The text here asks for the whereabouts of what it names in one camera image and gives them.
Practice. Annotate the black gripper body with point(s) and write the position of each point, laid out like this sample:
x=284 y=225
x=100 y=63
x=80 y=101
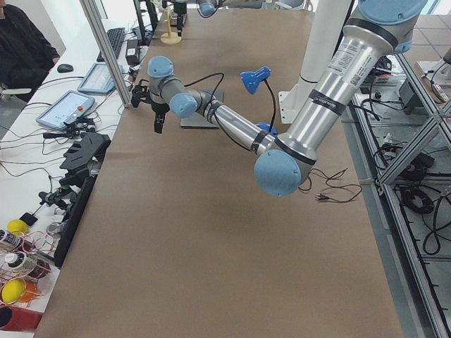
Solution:
x=159 y=108

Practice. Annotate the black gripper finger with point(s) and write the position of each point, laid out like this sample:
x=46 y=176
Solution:
x=159 y=122

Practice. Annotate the grey laptop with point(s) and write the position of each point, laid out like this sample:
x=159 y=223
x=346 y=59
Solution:
x=197 y=119

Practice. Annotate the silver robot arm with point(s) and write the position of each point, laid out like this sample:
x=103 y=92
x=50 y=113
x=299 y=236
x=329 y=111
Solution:
x=349 y=39
x=208 y=7

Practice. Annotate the upper teach pendant tablet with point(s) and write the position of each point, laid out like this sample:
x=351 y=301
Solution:
x=97 y=81

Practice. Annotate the teach pendant tablet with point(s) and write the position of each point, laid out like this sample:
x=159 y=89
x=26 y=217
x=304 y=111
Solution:
x=66 y=110
x=97 y=81

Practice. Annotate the black keyboard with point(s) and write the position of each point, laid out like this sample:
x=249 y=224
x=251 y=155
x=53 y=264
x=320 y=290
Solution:
x=116 y=38

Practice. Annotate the black dish rack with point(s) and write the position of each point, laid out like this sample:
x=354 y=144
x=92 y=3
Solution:
x=75 y=187

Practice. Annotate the lower teach pendant tablet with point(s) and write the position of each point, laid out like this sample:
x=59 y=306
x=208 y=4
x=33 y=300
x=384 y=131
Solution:
x=66 y=110

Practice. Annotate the blue desk lamp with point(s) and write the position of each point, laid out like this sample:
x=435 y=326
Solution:
x=256 y=82

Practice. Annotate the black computer mouse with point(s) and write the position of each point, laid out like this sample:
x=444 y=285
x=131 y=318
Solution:
x=65 y=68

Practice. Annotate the person in black jacket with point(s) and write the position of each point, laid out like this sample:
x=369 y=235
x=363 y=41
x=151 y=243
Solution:
x=26 y=55

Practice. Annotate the yellow lemon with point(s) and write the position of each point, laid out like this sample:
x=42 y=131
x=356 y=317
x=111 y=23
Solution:
x=13 y=291

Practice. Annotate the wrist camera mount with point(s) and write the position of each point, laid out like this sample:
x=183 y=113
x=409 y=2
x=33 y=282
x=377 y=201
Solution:
x=140 y=93

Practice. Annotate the aluminium frame post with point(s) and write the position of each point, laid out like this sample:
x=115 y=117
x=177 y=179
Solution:
x=95 y=22

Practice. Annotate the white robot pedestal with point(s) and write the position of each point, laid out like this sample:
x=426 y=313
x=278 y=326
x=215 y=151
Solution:
x=317 y=56

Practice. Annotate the copper wire spice rack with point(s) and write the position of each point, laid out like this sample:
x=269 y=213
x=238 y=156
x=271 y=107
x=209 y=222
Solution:
x=29 y=257

